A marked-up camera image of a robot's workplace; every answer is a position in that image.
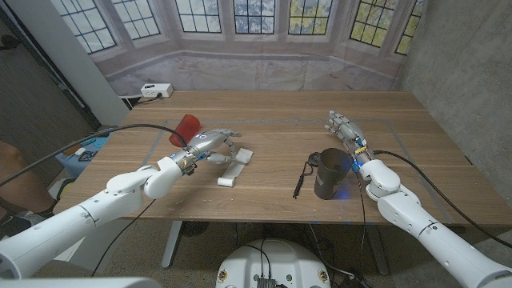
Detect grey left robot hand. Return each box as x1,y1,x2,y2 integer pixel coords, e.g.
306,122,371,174
171,128,243,175

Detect blue box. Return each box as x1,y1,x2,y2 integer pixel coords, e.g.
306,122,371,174
54,135,111,179

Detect dark grey mug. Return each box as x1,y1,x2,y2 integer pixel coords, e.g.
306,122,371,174
313,147,354,201

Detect black pen with cord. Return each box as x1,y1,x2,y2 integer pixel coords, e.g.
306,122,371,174
292,151,322,200

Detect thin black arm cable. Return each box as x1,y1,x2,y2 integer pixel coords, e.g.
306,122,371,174
90,198,157,278
358,171,368,277

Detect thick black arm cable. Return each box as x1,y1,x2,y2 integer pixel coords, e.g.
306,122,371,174
0,123,189,189
374,150,512,249

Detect white bandage roll strip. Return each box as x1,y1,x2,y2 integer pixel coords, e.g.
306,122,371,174
217,147,254,189

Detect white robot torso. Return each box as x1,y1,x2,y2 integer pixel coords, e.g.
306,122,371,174
215,238,332,288

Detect white table leg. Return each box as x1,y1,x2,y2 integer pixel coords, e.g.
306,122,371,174
161,221,183,270

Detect white power strip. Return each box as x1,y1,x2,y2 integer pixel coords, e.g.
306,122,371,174
140,82,174,99

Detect black round fan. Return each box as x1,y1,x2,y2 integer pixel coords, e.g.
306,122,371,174
179,221,210,238

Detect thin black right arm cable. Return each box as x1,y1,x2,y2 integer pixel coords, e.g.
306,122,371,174
358,171,368,277

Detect printed window backdrop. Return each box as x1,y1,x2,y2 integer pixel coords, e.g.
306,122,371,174
47,0,429,97

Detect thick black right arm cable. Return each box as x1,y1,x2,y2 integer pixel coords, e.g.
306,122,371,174
374,150,512,249

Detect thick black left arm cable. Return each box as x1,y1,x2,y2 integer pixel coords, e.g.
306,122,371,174
0,123,189,189

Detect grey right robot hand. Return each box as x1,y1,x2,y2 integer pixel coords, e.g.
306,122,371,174
324,110,371,167

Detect seated person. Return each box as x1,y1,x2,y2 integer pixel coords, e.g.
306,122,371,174
0,139,57,241

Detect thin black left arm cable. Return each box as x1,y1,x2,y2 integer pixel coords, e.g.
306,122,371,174
90,198,157,278

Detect red plastic cup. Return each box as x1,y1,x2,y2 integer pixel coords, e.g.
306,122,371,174
169,114,202,148

